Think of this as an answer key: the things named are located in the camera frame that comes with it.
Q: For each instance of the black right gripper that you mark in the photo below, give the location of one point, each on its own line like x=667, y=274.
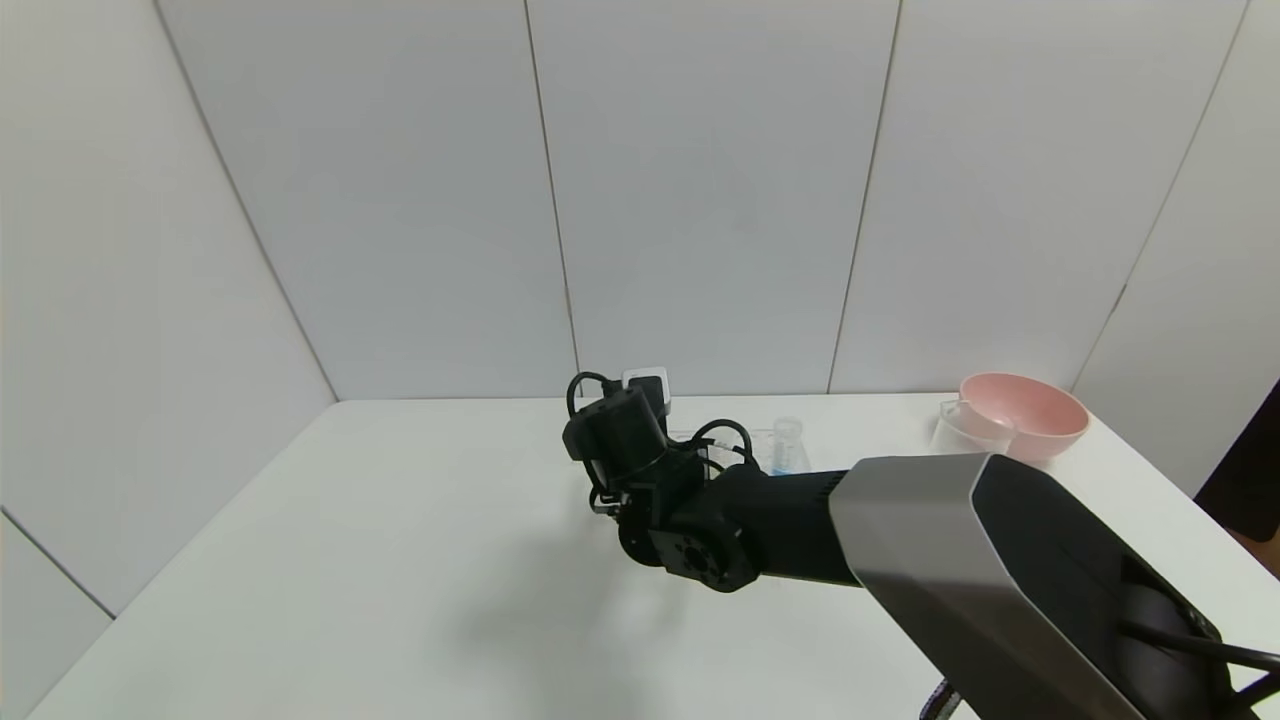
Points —
x=615, y=435

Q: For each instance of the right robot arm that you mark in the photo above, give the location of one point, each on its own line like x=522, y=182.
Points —
x=1000, y=560

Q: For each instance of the clear acrylic test tube rack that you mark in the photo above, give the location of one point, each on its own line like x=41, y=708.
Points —
x=765, y=445

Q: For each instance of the blue pigment test tube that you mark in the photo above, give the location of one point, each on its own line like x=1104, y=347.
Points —
x=789, y=450

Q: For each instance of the clear glass beaker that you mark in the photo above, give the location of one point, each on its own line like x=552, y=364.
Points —
x=965, y=435

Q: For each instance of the pink bowl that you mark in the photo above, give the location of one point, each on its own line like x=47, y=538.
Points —
x=1040, y=415

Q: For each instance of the dark furniture beside table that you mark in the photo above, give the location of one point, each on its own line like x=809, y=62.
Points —
x=1250, y=470

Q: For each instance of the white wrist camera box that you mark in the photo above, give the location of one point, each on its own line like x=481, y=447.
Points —
x=648, y=385

